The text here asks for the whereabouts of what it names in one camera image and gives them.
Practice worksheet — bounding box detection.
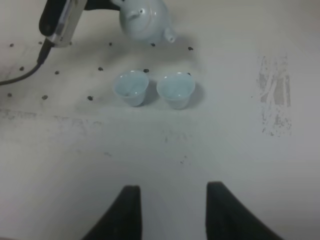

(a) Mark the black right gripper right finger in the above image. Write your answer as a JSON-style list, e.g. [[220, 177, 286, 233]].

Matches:
[[205, 181, 281, 240]]

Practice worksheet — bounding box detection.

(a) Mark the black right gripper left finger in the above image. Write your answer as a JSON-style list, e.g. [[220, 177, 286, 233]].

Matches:
[[83, 185, 142, 240]]

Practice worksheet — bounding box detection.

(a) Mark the light blue porcelain teapot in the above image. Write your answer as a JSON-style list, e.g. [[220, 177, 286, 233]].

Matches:
[[112, 0, 177, 44]]

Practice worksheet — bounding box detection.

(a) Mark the left light blue teacup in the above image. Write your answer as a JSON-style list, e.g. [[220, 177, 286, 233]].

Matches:
[[112, 70, 150, 107]]

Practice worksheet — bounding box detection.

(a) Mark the light blue teacup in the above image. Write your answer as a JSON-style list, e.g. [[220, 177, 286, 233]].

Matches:
[[112, 70, 150, 107], [156, 72, 196, 110]]

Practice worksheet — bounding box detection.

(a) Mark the right light blue teacup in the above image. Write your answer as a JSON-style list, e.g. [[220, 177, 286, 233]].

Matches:
[[156, 72, 196, 110]]

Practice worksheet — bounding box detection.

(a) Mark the black left camera cable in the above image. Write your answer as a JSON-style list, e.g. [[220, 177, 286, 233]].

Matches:
[[0, 37, 55, 87]]

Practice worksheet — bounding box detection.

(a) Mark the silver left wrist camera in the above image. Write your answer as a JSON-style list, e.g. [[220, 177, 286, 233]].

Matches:
[[39, 0, 87, 48]]

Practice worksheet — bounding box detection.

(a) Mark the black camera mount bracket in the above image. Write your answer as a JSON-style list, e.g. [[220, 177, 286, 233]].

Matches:
[[84, 0, 120, 11]]

